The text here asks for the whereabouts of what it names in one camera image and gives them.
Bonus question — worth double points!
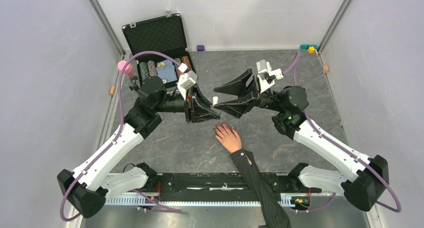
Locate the white nail polish cap brush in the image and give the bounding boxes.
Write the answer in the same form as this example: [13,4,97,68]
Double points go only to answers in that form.
[212,96,219,106]

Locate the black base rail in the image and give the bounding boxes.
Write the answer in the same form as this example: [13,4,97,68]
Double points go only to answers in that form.
[122,162,322,210]

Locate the black poker chip case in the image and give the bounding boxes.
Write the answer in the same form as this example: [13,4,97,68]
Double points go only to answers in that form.
[121,14,195,71]

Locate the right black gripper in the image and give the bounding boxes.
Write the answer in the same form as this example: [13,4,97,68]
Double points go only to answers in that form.
[213,68,285,119]

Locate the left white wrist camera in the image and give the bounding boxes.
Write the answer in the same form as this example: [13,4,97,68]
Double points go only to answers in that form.
[177,63,198,101]

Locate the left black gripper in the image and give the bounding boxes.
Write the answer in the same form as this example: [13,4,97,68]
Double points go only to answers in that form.
[154,83,221,124]

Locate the black pinstripe sleeve forearm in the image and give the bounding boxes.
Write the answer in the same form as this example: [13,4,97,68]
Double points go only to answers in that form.
[230,149,291,227]

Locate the pink microphone on tripod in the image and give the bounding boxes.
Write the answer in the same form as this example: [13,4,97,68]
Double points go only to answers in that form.
[117,60,140,91]

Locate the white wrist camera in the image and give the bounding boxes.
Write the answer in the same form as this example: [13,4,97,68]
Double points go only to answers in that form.
[177,63,198,101]
[256,60,284,94]

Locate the mannequin hand with red nails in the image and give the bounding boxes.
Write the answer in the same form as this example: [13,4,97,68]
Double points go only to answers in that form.
[214,123,243,153]

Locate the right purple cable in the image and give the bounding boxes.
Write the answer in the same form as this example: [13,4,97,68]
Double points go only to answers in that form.
[281,50,402,214]

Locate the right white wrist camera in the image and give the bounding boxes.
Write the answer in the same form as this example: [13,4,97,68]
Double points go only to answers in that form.
[256,60,284,94]

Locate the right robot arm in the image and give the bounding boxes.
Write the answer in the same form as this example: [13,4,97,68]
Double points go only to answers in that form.
[214,69,389,211]

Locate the yellow cube in corner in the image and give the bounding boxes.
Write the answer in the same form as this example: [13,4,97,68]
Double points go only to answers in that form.
[307,46,316,54]

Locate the teal block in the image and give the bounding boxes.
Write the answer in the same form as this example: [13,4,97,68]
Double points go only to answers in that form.
[299,44,319,50]

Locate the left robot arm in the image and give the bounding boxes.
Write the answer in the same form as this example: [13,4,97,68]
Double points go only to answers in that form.
[57,76,221,218]

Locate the tan block left wall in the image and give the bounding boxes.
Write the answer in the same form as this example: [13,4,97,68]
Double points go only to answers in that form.
[108,85,116,96]

